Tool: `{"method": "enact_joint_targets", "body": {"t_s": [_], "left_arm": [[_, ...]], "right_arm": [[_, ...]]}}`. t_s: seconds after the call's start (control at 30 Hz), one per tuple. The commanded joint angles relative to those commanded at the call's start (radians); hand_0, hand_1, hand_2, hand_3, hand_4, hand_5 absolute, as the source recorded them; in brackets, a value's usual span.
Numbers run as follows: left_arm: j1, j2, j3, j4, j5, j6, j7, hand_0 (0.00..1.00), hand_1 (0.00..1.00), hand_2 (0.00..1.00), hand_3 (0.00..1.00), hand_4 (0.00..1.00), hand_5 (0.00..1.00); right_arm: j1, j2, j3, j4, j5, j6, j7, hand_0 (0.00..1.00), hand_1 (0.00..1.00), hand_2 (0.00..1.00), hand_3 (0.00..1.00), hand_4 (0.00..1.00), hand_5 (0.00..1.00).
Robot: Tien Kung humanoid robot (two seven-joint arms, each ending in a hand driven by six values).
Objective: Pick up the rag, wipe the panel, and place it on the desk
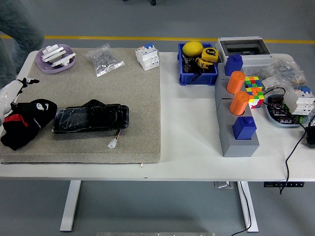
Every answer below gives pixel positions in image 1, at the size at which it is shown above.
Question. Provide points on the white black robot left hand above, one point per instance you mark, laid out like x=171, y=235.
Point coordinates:
x=12, y=88

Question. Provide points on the black desk control panel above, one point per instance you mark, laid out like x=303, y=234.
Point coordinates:
x=270, y=184

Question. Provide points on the purple plastic dish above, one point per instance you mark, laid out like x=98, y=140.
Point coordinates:
x=44, y=67

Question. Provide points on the long white plastic bar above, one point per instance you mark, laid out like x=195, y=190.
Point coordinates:
x=53, y=54

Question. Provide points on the small white plastic block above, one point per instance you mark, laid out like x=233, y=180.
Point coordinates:
x=50, y=48

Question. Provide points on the person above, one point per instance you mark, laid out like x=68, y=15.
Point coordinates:
x=17, y=24

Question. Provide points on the grey-brown mat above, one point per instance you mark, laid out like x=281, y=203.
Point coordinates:
x=98, y=86

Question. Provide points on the clear bag of screws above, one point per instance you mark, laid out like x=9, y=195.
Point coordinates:
x=103, y=61

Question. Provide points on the white table leg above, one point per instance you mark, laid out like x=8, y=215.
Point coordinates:
x=247, y=196
x=70, y=206

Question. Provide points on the white circuit breaker blue lever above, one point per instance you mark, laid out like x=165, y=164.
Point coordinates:
x=147, y=57

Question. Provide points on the black chair caster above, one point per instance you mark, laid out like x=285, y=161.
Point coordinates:
x=153, y=2

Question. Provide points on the black hand tool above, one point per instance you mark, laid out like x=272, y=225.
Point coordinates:
x=187, y=65

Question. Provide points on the yellow ball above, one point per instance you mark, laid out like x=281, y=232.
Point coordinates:
x=192, y=49

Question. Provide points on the blue plastic bin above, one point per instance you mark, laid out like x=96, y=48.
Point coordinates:
x=197, y=78

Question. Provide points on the yellow black tape measure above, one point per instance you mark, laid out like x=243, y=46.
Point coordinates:
x=204, y=64

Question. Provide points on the round yellow tape measure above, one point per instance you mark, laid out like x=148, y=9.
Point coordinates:
x=210, y=54

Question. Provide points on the grey peg holder block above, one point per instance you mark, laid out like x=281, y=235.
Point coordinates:
x=236, y=147
x=220, y=88

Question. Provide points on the blue block with knob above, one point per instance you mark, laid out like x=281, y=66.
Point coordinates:
x=243, y=129
x=233, y=65

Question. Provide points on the orange cylinder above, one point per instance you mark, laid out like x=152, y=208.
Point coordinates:
x=235, y=83
x=238, y=103

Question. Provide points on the colourful puzzle cube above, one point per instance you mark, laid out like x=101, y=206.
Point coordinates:
x=253, y=82
x=257, y=99

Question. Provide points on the small bag with white part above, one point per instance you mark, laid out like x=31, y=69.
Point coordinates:
x=270, y=83

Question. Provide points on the grey-blue dish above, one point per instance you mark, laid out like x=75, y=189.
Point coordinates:
x=270, y=119

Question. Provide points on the black electronic modules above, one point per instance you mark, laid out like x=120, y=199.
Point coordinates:
x=278, y=110

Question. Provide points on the clear bags of small parts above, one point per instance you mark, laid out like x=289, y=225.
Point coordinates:
x=288, y=70

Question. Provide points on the white triple circuit breaker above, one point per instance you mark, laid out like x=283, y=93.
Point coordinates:
x=300, y=100

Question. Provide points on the black power adapter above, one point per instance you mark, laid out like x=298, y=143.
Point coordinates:
x=310, y=140

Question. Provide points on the white plastic bracket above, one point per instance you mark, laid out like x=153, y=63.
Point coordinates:
x=64, y=60

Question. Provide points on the grey metal bracket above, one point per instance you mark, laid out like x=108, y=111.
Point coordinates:
x=223, y=185

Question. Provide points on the grey electrical enclosure box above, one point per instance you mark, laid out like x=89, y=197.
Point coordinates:
x=258, y=61

